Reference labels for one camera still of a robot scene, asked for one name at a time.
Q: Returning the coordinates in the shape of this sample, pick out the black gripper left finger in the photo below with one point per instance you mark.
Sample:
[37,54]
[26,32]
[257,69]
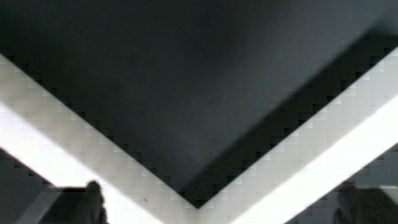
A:
[67,205]

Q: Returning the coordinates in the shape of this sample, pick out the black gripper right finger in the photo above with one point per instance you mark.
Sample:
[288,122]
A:
[366,205]

